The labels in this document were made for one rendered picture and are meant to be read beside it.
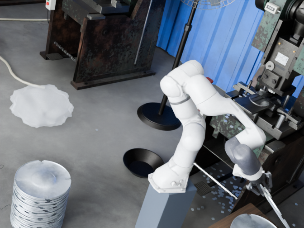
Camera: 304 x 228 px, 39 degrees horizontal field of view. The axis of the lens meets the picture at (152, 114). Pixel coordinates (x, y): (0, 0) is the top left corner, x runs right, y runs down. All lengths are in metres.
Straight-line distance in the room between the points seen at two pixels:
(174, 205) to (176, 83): 0.76
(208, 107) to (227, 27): 2.48
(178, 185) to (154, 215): 0.25
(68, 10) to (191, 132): 2.08
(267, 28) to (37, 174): 1.51
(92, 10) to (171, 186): 1.87
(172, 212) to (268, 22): 1.20
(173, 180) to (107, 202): 0.64
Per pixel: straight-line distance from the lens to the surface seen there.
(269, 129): 2.65
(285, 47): 2.57
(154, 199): 2.36
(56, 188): 2.31
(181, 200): 2.32
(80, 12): 3.65
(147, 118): 3.49
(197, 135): 2.03
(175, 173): 2.21
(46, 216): 2.34
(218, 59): 4.31
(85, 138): 3.17
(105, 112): 3.49
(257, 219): 2.45
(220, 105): 1.83
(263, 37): 2.59
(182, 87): 1.85
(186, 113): 2.02
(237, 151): 1.81
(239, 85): 2.85
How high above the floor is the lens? 1.92
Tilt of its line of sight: 32 degrees down
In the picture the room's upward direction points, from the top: 17 degrees clockwise
